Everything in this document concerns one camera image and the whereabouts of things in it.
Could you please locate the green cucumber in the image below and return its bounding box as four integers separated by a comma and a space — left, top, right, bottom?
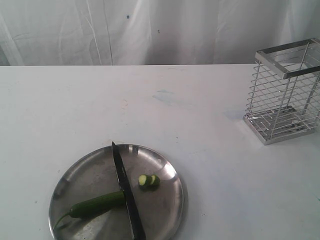
53, 190, 125, 230

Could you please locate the black kitchen knife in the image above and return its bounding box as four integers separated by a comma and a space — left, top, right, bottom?
111, 142, 146, 240

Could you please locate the cucumber slice right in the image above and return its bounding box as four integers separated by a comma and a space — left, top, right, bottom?
151, 174, 160, 188

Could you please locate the cucumber slice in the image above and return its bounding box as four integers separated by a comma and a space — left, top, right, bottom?
145, 175, 156, 187
138, 174, 150, 187
151, 174, 160, 188

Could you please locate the cucumber slice middle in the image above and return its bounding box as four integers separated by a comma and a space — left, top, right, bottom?
145, 175, 156, 187

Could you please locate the cucumber slice left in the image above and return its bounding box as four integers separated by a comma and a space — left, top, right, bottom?
138, 174, 150, 187

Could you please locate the round stainless steel plate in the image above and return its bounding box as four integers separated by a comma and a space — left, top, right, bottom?
48, 144, 185, 240

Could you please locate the white backdrop curtain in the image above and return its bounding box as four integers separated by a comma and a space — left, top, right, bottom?
0, 0, 320, 66

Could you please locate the steel wire utensil rack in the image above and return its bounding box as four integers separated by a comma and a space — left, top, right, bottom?
243, 38, 320, 145

